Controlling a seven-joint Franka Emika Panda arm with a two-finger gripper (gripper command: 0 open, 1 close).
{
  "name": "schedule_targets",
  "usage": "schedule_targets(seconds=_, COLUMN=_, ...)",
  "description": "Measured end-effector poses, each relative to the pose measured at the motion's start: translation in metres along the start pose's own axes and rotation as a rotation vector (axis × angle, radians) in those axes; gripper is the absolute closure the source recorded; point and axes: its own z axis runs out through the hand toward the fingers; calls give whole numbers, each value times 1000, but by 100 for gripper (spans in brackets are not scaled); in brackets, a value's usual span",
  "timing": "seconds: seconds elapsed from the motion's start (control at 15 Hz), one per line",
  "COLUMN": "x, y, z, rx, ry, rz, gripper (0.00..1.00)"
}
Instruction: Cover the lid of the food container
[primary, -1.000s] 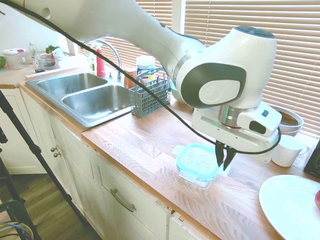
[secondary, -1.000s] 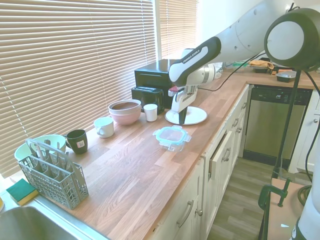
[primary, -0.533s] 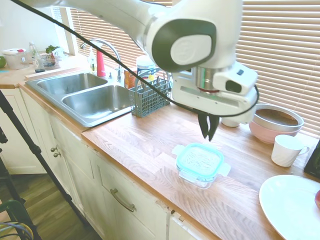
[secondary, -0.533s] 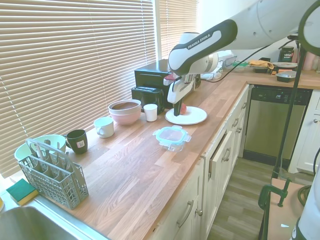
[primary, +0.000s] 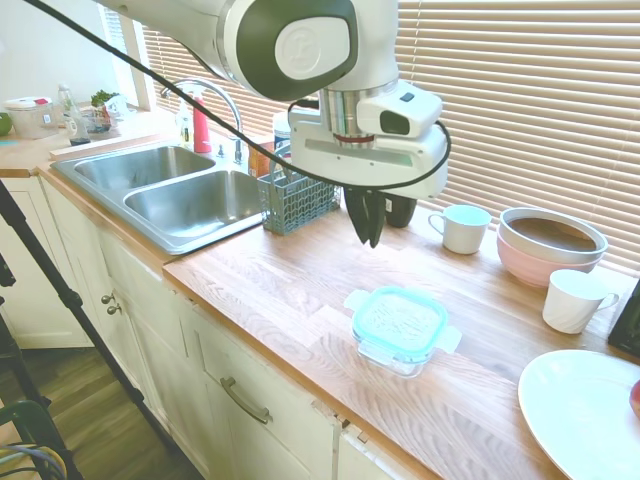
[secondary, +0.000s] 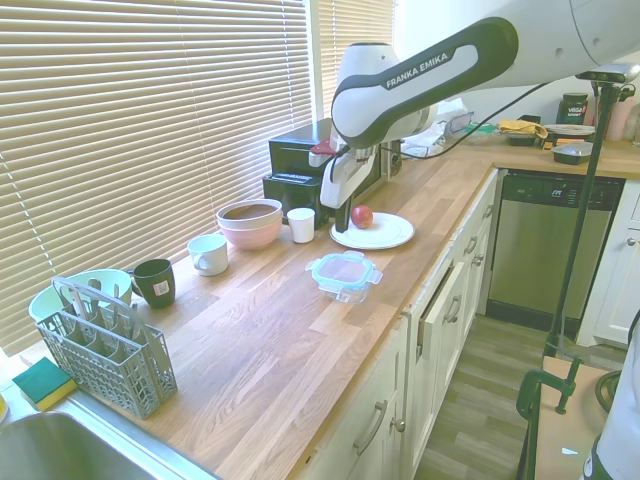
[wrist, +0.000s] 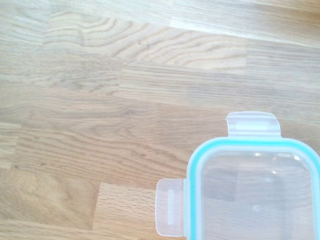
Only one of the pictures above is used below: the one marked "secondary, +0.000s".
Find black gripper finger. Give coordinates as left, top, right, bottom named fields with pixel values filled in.
left=333, top=197, right=356, bottom=234

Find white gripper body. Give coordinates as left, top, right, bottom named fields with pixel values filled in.
left=318, top=144, right=382, bottom=209

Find clear lid with teal rim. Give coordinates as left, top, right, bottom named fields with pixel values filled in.
left=304, top=250, right=385, bottom=291

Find clear glass food container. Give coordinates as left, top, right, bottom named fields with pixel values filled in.
left=319, top=279, right=374, bottom=305

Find black food tray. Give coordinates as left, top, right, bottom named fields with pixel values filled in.
left=504, top=132, right=546, bottom=148

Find black container with foil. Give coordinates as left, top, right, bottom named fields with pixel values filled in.
left=551, top=141, right=595, bottom=165

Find red apple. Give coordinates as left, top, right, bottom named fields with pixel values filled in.
left=350, top=204, right=375, bottom=230

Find tall white mug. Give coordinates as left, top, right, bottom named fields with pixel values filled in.
left=286, top=207, right=316, bottom=245

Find white dinner plate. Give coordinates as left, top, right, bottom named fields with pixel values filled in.
left=329, top=212, right=416, bottom=251

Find black toaster oven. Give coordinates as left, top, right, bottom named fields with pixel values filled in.
left=262, top=118, right=404, bottom=226

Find white plastic bag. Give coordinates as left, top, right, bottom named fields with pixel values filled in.
left=399, top=97, right=476, bottom=161

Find grey bowl with brown inside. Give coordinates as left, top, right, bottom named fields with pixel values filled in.
left=216, top=198, right=284, bottom=231

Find pink bowl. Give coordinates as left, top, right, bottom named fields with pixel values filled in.
left=218, top=212, right=284, bottom=251

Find beige slatted window blind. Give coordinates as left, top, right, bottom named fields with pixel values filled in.
left=0, top=0, right=314, bottom=357
left=317, top=0, right=396, bottom=120

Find clear box with blue rim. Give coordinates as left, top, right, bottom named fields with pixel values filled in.
left=446, top=110, right=476, bottom=136

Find wide white mug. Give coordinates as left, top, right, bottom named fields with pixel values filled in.
left=187, top=233, right=230, bottom=277

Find white kitchen base cabinets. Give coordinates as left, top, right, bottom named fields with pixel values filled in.
left=299, top=167, right=507, bottom=480

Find yellow cloth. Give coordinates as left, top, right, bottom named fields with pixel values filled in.
left=498, top=118, right=549, bottom=140

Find stainless steel dishwasher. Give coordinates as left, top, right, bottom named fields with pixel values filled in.
left=485, top=169, right=626, bottom=331

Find black mug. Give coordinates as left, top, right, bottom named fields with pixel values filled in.
left=127, top=258, right=177, bottom=310

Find plate with foil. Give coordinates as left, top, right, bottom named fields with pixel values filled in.
left=542, top=123, right=597, bottom=139

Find black supplement tub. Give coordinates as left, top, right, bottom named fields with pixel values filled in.
left=557, top=92, right=591, bottom=126

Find green metal clamp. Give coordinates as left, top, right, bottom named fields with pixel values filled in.
left=515, top=355, right=584, bottom=480

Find grey plastic cutlery basket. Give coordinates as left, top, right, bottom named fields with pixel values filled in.
left=34, top=277, right=180, bottom=420

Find white side cabinet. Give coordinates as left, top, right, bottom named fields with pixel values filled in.
left=592, top=179, right=640, bottom=346

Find pink bottle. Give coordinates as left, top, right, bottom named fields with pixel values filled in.
left=607, top=95, right=634, bottom=142

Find mint green bowl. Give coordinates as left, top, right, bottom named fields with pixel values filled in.
left=28, top=268, right=134, bottom=325

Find green and yellow sponge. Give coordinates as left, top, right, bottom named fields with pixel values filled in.
left=12, top=356, right=79, bottom=412

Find stainless steel sink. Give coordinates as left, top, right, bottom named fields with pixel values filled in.
left=0, top=399, right=217, bottom=480

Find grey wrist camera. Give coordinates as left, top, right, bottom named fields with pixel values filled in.
left=307, top=135, right=346, bottom=169

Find black camera stand pole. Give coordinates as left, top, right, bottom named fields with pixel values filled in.
left=542, top=82, right=617, bottom=359

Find grey stereo camera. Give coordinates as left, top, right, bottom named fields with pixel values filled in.
left=574, top=63, right=639, bottom=87

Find wooden robot mount table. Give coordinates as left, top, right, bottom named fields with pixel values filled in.
left=519, top=352, right=626, bottom=480

